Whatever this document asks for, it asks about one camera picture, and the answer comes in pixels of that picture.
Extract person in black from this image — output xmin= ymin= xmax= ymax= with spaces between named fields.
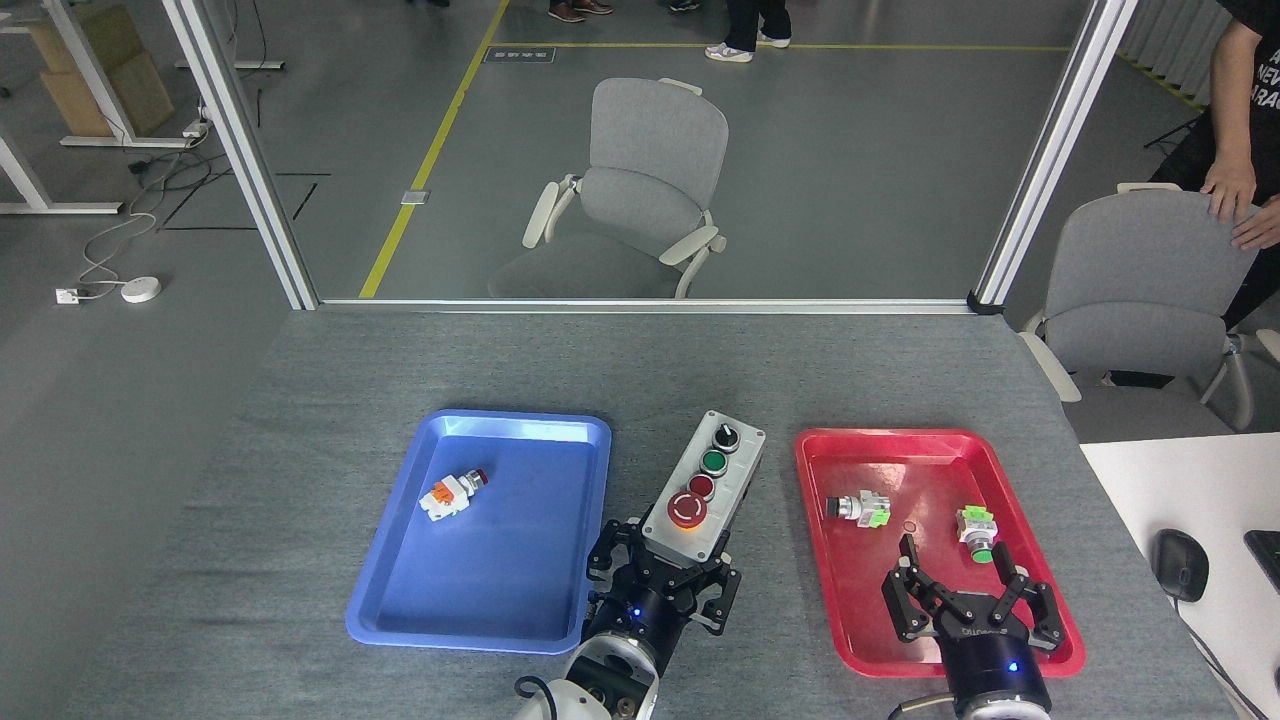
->
xmin=1110 ymin=0 xmax=1280 ymax=389

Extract red plastic tray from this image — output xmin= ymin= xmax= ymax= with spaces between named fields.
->
xmin=794 ymin=428 xmax=1087 ymax=679

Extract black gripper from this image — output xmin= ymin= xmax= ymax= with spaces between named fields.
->
xmin=586 ymin=519 xmax=743 ymax=661
xmin=881 ymin=533 xmax=1065 ymax=717

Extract black computer mouse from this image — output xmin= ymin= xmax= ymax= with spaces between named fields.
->
xmin=1150 ymin=528 xmax=1210 ymax=604

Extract brown cardboard box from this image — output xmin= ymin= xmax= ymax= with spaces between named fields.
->
xmin=28 ymin=5 xmax=176 ymax=139

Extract person with white shoes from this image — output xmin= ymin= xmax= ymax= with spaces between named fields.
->
xmin=705 ymin=0 xmax=792 ymax=64

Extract white floor cable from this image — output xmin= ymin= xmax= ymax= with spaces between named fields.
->
xmin=78 ymin=125 xmax=211 ymax=298

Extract person's left hand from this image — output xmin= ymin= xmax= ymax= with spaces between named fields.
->
xmin=1230 ymin=196 xmax=1280 ymax=250

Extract silver aluminium post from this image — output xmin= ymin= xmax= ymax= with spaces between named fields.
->
xmin=162 ymin=0 xmax=321 ymax=311
xmin=967 ymin=0 xmax=1141 ymax=316

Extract black mouse cable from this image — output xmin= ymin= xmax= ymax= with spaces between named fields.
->
xmin=1170 ymin=596 xmax=1273 ymax=720

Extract black selector switch green block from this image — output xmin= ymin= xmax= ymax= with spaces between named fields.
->
xmin=826 ymin=491 xmax=892 ymax=529

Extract red push button orange block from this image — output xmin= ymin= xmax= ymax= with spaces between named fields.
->
xmin=419 ymin=468 xmax=490 ymax=522

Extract silver aluminium rail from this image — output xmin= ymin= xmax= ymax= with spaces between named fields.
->
xmin=315 ymin=297 xmax=976 ymax=316

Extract blue plastic tray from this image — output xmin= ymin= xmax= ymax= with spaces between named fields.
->
xmin=346 ymin=410 xmax=613 ymax=656

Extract grey office chair white armrests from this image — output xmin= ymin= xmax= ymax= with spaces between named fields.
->
xmin=488 ymin=78 xmax=730 ymax=300
xmin=1017 ymin=182 xmax=1280 ymax=444

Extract person's right hand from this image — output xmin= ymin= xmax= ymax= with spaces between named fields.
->
xmin=1200 ymin=158 xmax=1258 ymax=223

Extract white desk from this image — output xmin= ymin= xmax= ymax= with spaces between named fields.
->
xmin=1079 ymin=432 xmax=1280 ymax=720

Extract white desk frame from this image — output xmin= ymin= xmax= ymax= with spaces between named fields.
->
xmin=0 ymin=0 xmax=193 ymax=150
xmin=0 ymin=125 xmax=123 ymax=216

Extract grey control box with buttons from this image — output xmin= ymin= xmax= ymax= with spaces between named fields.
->
xmin=640 ymin=410 xmax=767 ymax=563

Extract green push button switch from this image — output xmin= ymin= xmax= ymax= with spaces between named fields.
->
xmin=957 ymin=506 xmax=999 ymax=564

